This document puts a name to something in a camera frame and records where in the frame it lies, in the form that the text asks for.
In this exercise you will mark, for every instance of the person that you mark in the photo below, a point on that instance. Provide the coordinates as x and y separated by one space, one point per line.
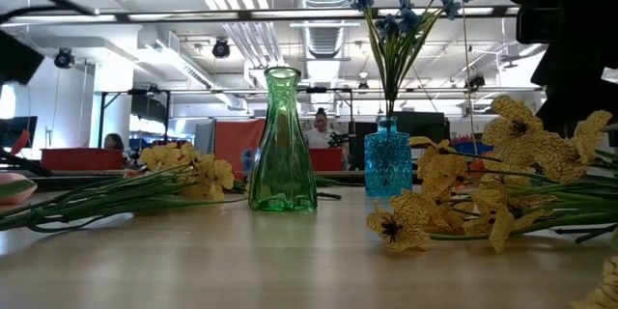
114 141
321 137

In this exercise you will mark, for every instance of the dark monitor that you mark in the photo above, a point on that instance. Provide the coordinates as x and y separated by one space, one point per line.
19 125

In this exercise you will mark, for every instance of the yellow artificial flower bunch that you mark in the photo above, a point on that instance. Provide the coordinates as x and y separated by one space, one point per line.
521 145
212 174

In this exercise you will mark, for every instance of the black ceiling lamp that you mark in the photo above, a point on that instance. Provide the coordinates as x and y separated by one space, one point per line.
64 59
221 49
475 82

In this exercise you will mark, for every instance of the grey partition panel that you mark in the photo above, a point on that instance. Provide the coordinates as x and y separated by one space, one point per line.
205 137

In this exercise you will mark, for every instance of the blue glass vase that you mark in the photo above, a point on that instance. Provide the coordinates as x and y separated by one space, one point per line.
387 164

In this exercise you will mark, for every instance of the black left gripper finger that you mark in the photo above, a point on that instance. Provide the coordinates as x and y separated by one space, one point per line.
14 60

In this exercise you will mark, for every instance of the red artificial flower bunch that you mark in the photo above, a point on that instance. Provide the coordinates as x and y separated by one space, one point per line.
475 166

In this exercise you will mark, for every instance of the black monitor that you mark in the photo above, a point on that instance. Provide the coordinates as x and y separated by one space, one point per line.
425 128

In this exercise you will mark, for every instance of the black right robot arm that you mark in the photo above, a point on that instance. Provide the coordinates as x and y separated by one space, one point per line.
570 5

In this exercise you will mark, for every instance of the red box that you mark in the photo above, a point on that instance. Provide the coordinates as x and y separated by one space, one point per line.
326 160
82 159

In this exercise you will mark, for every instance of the orange partition panel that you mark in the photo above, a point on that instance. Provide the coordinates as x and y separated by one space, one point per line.
236 142

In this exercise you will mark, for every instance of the black background frame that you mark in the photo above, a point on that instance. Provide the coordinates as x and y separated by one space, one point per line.
145 92
434 90

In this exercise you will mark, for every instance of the pink artificial tulip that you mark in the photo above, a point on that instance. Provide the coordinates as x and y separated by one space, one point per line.
17 188

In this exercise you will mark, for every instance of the green glass vase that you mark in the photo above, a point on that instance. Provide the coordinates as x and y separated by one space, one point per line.
282 154

